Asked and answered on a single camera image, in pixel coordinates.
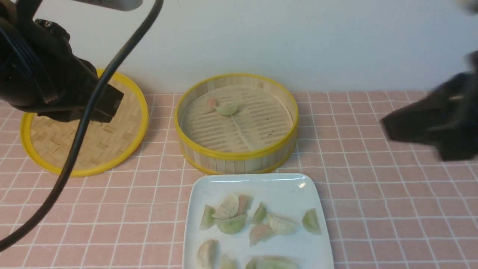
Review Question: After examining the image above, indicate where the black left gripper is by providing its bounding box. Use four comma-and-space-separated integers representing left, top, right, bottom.
0, 17, 124, 124

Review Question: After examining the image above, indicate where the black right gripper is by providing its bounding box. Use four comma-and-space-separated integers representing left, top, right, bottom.
380, 51, 478, 161

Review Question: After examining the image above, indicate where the green dumpling right plate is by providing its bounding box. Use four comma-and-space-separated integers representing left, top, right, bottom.
302, 208, 322, 235

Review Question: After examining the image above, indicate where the white dumpling plate centre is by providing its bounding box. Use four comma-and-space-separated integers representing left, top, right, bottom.
267, 213, 298, 235

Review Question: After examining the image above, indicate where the small green dumpling plate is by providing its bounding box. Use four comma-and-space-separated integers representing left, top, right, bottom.
252, 202, 267, 224

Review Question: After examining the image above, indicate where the white square plate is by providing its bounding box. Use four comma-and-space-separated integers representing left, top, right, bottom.
183, 173, 334, 269

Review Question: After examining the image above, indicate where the pink dumpling plate top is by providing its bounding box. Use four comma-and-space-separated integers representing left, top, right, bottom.
236, 195, 252, 216

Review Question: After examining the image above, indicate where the pink dumpling plate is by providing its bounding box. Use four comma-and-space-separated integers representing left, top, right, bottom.
249, 223, 275, 247
236, 195, 252, 216

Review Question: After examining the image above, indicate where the pink dumpling plate centre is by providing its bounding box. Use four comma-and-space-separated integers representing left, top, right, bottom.
249, 223, 275, 247

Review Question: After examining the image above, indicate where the green dumpling plate left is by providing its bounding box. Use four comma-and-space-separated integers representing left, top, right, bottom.
199, 204, 215, 230

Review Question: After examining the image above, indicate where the green dumpling plate bottom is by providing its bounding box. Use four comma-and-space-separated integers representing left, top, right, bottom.
245, 256, 299, 269

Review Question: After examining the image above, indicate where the white dumpling plate top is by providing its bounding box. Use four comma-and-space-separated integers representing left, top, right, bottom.
212, 194, 239, 219

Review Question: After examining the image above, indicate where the green dumpling plate centre-left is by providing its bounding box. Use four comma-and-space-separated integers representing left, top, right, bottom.
214, 214, 248, 235

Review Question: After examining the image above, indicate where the white dumpling plate bottom-left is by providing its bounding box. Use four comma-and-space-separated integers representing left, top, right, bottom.
196, 239, 218, 269

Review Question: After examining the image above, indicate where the pale dumpling plate bottom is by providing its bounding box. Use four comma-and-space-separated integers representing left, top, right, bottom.
219, 254, 238, 269

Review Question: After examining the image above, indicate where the woven bamboo steamer lid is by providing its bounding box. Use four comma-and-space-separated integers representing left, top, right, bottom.
19, 72, 150, 177

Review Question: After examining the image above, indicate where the pink checkered tablecloth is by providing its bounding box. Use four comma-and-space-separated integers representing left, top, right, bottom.
1, 92, 478, 269

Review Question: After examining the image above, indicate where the pink dumpling in steamer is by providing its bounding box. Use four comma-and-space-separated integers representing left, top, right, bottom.
205, 97, 217, 114

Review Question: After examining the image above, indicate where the green dumpling in steamer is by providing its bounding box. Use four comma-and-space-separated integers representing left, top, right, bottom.
214, 102, 238, 117

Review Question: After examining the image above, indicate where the bamboo steamer basket yellow rim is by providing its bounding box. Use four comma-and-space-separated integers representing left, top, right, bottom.
174, 73, 299, 175

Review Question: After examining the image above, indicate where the black cable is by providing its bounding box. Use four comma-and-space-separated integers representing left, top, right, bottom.
0, 0, 165, 251

